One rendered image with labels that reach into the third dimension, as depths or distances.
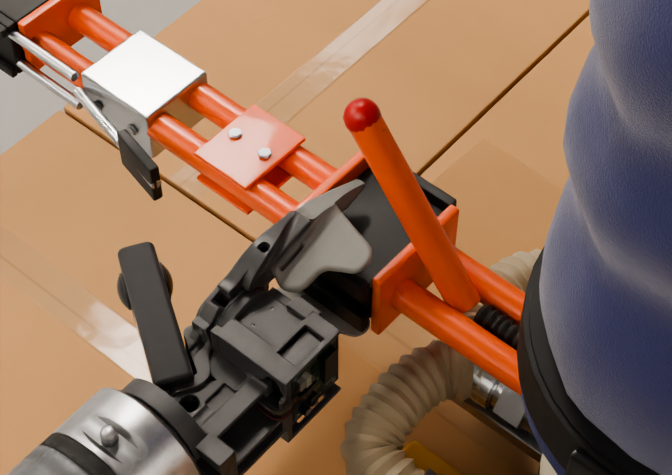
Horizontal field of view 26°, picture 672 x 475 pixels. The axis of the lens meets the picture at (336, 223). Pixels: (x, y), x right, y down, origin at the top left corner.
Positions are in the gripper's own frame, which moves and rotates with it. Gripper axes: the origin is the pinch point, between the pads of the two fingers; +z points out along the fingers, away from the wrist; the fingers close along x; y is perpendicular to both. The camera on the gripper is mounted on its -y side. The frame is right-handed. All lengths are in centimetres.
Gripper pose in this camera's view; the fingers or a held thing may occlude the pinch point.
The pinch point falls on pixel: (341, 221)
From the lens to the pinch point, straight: 98.8
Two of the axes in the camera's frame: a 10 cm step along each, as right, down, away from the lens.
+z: 6.4, -6.0, 4.7
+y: 7.6, 5.1, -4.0
